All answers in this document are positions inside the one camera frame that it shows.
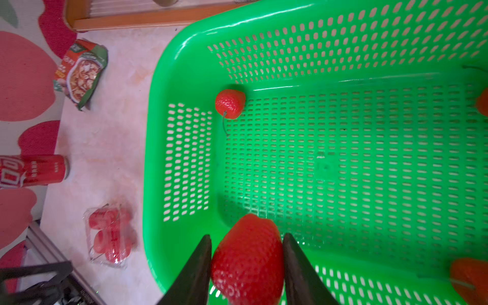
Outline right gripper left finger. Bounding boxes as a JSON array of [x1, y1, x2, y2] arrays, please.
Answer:
[[157, 235, 212, 305]]

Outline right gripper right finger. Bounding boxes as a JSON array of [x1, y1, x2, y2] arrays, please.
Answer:
[[283, 233, 339, 305]]

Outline strawberry six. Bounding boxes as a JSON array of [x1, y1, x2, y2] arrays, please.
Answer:
[[211, 214, 284, 304]]

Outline clear clamshell container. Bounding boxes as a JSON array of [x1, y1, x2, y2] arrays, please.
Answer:
[[83, 204, 137, 269]]

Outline green plastic basket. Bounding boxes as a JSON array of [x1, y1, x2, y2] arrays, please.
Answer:
[[142, 1, 487, 304]]

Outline strawberry seven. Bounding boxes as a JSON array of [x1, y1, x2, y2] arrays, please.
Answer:
[[450, 258, 487, 304]]

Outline strawberry eight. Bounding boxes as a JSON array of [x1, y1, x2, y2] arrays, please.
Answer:
[[215, 89, 246, 136]]

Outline strawberry five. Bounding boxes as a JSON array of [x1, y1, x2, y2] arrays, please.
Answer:
[[462, 65, 488, 117]]

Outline red soda can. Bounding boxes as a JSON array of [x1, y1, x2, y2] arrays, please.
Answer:
[[1, 155, 70, 189]]

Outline soup seasoning packet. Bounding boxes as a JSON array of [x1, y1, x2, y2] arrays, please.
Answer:
[[53, 39, 108, 111]]

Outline wooden three-tier shelf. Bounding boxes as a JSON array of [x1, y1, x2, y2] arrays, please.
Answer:
[[63, 1, 251, 33]]

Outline aluminium front rail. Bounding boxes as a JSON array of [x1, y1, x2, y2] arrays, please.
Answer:
[[19, 222, 105, 304]]

